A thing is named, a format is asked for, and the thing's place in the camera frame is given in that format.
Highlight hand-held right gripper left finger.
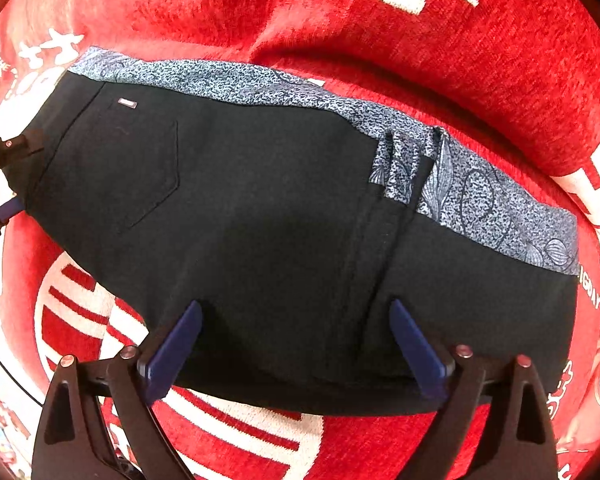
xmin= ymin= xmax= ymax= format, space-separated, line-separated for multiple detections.
xmin=32 ymin=300 xmax=203 ymax=480

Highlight black pants with floral trim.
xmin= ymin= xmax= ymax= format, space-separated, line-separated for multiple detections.
xmin=27 ymin=46 xmax=581 ymax=417

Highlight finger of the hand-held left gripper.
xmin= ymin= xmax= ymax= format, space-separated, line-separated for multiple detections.
xmin=0 ymin=197 xmax=26 ymax=242
xmin=0 ymin=122 xmax=47 ymax=173

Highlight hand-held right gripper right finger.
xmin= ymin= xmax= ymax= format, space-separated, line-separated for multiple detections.
xmin=389 ymin=299 xmax=560 ymax=480

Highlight black cable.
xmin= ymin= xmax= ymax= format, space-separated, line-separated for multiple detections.
xmin=0 ymin=341 xmax=48 ymax=403

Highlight red printed blanket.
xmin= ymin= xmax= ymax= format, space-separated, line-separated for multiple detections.
xmin=0 ymin=0 xmax=600 ymax=480

